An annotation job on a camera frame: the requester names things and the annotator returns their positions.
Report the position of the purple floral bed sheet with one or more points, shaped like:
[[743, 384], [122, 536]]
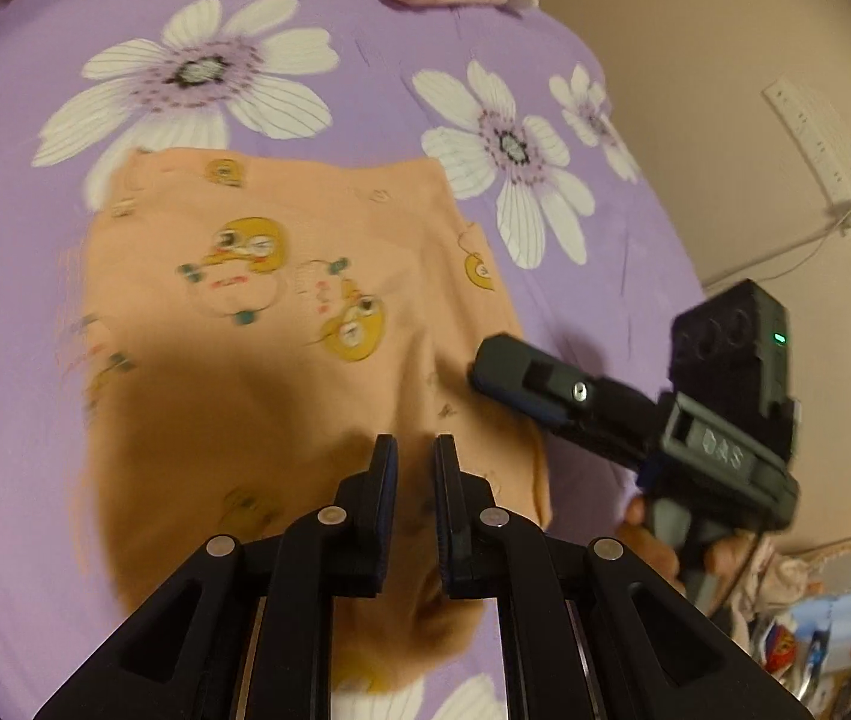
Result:
[[58, 128]]

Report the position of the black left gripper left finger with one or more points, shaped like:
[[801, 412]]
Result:
[[244, 630]]

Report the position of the person's right hand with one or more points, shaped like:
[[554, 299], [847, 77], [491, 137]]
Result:
[[723, 561]]

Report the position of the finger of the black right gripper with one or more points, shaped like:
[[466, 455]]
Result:
[[531, 382]]

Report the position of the white power strip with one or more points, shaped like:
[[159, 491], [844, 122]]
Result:
[[819, 133]]

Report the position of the colourful patterned fabric bag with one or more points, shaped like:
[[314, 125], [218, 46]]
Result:
[[792, 614]]

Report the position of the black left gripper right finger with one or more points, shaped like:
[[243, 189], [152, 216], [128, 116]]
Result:
[[588, 631]]

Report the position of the orange cartoon print baby garment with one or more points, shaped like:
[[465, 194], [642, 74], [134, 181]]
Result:
[[251, 327]]

